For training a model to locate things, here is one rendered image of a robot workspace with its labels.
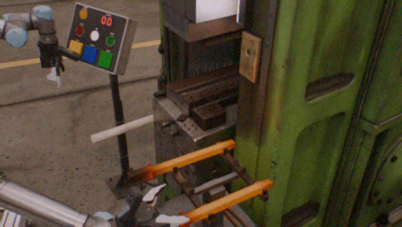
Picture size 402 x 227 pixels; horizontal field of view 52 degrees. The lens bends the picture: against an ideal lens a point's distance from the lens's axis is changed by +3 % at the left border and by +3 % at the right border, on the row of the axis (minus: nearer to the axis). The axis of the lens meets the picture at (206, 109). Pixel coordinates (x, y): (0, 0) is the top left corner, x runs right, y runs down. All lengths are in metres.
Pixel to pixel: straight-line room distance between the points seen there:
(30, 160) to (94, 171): 0.47
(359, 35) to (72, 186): 1.99
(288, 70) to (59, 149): 2.14
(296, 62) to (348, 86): 0.38
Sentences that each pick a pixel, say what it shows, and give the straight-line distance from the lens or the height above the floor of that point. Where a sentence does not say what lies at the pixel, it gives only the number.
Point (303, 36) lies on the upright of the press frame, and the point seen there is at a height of 1.41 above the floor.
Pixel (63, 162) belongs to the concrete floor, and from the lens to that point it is 3.03.
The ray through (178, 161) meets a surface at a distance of 1.45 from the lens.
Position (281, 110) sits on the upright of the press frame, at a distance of 1.45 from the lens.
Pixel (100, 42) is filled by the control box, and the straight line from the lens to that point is 2.08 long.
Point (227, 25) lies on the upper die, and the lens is 1.66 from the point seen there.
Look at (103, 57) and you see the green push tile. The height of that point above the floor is 1.02.
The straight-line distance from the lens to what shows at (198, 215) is 1.28.
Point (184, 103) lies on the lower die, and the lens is 1.74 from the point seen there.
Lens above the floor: 1.94
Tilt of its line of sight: 35 degrees down
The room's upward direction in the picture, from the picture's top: 2 degrees clockwise
